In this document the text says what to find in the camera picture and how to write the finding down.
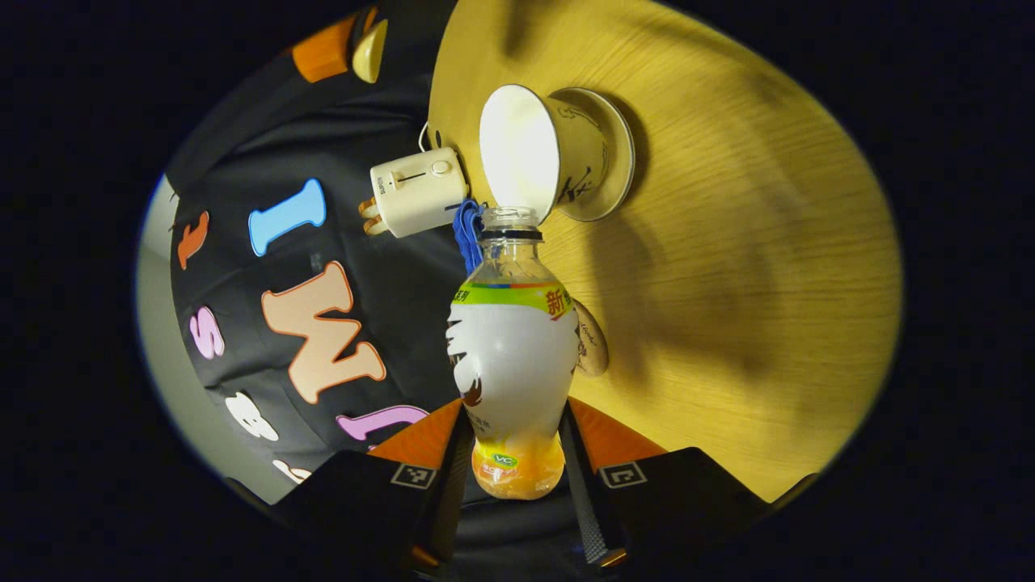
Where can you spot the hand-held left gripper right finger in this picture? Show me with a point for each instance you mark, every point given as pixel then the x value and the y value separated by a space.
pixel 582 501

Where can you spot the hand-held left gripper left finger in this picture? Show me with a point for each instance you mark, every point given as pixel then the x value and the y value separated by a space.
pixel 449 517

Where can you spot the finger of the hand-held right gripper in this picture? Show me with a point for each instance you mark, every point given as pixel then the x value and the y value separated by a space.
pixel 323 52
pixel 369 20

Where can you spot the cream teacup lid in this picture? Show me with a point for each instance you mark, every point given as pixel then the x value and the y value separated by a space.
pixel 370 52

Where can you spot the round cork coaster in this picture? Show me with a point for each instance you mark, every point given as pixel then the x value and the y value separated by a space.
pixel 593 343

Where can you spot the white label water bottle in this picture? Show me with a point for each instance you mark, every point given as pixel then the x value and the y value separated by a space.
pixel 513 356

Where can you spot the cream ceramic teacup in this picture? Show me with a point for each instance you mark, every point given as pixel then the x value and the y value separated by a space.
pixel 517 149

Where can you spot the toast slice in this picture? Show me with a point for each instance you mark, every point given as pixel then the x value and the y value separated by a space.
pixel 368 208
pixel 374 226

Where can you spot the white toaster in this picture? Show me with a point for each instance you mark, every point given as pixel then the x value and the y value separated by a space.
pixel 416 194

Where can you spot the black backdrop cloth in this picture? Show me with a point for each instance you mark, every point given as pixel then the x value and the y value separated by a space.
pixel 388 323

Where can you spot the folded blue towel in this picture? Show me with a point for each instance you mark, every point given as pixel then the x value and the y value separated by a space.
pixel 466 234

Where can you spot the cream ceramic saucer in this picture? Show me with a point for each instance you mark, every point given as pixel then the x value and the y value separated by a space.
pixel 618 153

